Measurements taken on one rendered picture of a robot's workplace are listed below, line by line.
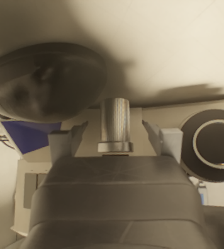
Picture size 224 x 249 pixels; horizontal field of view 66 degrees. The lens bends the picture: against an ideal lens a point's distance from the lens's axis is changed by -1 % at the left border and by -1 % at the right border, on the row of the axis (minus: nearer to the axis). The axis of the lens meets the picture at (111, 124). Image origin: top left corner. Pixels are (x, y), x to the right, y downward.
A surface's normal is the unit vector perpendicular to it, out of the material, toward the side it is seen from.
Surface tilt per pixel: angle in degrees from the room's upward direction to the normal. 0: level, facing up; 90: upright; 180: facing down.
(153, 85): 0
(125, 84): 0
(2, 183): 90
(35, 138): 48
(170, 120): 90
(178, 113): 90
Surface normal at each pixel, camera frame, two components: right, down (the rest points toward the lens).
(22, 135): -0.25, 0.55
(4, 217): 0.93, -0.07
